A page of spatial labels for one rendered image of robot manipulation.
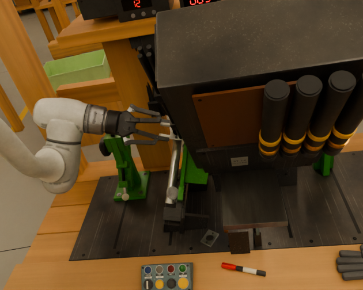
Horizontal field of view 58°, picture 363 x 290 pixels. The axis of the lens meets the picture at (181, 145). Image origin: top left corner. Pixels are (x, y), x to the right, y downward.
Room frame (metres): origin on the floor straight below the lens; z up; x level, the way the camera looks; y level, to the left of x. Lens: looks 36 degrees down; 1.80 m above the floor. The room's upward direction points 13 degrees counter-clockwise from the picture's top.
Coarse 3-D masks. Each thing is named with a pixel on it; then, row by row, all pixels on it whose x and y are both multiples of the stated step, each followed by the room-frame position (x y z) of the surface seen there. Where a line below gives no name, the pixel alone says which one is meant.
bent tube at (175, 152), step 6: (174, 132) 0.91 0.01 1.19; (174, 138) 0.83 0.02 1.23; (174, 144) 0.91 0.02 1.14; (180, 144) 0.91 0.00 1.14; (174, 150) 0.91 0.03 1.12; (180, 150) 0.91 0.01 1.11; (174, 156) 0.90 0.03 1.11; (174, 162) 0.88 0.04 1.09; (174, 168) 0.87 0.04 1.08; (174, 174) 0.85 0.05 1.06; (168, 180) 0.85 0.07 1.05; (174, 180) 0.84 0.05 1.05; (168, 186) 0.83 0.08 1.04; (168, 198) 0.80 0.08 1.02
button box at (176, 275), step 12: (156, 264) 0.61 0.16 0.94; (168, 264) 0.59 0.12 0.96; (180, 264) 0.58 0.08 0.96; (192, 264) 0.60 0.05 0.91; (144, 276) 0.58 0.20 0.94; (156, 276) 0.57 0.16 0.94; (168, 276) 0.56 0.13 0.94; (180, 276) 0.55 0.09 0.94; (192, 276) 0.56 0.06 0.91; (144, 288) 0.55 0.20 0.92; (156, 288) 0.54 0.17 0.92; (168, 288) 0.53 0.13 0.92; (180, 288) 0.53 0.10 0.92
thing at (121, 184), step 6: (126, 162) 1.00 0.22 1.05; (120, 168) 0.99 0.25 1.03; (132, 168) 1.01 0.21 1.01; (120, 174) 1.00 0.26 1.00; (132, 174) 0.99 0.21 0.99; (120, 180) 0.98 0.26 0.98; (126, 180) 0.98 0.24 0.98; (132, 180) 0.97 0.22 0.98; (120, 186) 0.94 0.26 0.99; (126, 186) 0.94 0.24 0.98; (132, 186) 0.96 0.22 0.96
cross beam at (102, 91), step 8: (96, 80) 1.30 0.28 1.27; (104, 80) 1.28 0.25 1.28; (112, 80) 1.26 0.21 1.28; (64, 88) 1.30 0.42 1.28; (72, 88) 1.28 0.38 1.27; (80, 88) 1.27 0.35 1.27; (88, 88) 1.27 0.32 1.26; (96, 88) 1.26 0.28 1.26; (104, 88) 1.25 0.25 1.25; (112, 88) 1.25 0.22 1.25; (64, 96) 1.29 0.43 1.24; (72, 96) 1.28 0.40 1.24; (80, 96) 1.28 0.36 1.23; (88, 96) 1.27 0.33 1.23; (96, 96) 1.26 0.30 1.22; (104, 96) 1.26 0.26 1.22; (112, 96) 1.25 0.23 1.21
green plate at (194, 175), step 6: (186, 150) 0.73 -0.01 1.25; (186, 156) 0.73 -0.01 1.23; (186, 162) 0.74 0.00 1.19; (192, 162) 0.74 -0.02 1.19; (186, 168) 0.74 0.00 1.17; (192, 168) 0.74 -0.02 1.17; (180, 174) 0.83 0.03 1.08; (186, 174) 0.74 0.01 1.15; (192, 174) 0.74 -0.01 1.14; (198, 174) 0.74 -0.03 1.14; (204, 174) 0.73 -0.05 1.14; (180, 180) 0.73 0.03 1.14; (186, 180) 0.74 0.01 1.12; (192, 180) 0.74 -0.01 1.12; (198, 180) 0.74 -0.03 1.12; (204, 180) 0.73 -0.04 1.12; (180, 186) 0.74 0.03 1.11
